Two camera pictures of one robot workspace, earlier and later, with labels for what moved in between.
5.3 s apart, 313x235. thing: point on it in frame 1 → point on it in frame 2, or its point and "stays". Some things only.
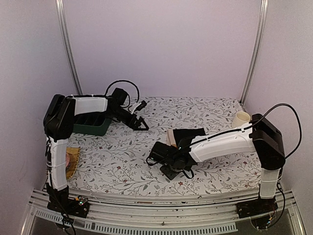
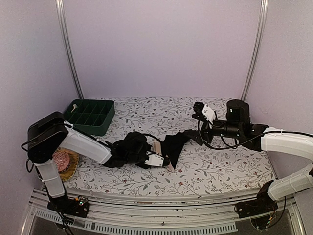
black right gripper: [170, 174] → [196, 133]
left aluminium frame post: [60, 9] stays
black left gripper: [135, 126] → [145, 167]
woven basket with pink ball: [74, 153] stays
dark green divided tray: [96, 123] stays
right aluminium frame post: [262, 29] stays
